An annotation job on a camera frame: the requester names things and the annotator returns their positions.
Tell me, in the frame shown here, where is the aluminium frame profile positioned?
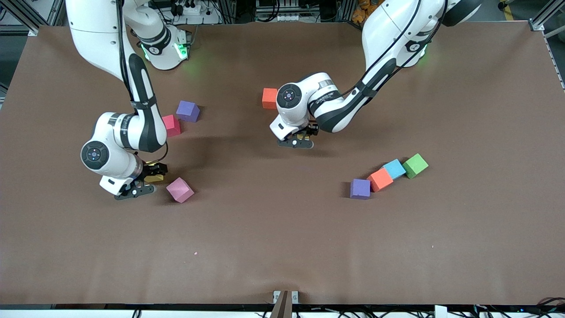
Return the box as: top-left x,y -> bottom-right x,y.
530,0 -> 565,38
0,0 -> 40,37

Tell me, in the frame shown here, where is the blue foam cube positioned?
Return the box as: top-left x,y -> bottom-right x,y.
382,159 -> 407,180

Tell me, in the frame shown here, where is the pile of orange objects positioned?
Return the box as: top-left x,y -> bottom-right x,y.
352,0 -> 372,23

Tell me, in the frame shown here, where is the orange foam cube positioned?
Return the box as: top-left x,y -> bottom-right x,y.
367,168 -> 394,193
262,88 -> 279,110

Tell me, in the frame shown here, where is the red foam cube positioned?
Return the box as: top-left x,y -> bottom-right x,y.
162,115 -> 181,137

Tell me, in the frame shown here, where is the metal bracket with brown post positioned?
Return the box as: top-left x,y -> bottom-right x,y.
270,290 -> 299,318

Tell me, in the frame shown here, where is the green foam cube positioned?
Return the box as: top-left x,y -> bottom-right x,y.
402,153 -> 429,179

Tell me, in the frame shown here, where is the pink foam cube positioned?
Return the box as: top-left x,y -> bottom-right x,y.
166,177 -> 195,203

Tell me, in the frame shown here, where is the brown table cover sheet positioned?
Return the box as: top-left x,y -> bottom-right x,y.
0,21 -> 565,306

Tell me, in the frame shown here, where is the purple foam cube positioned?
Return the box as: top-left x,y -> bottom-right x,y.
350,178 -> 371,200
176,101 -> 200,123

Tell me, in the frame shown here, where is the white power strip with plugs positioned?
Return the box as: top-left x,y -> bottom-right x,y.
170,0 -> 221,25

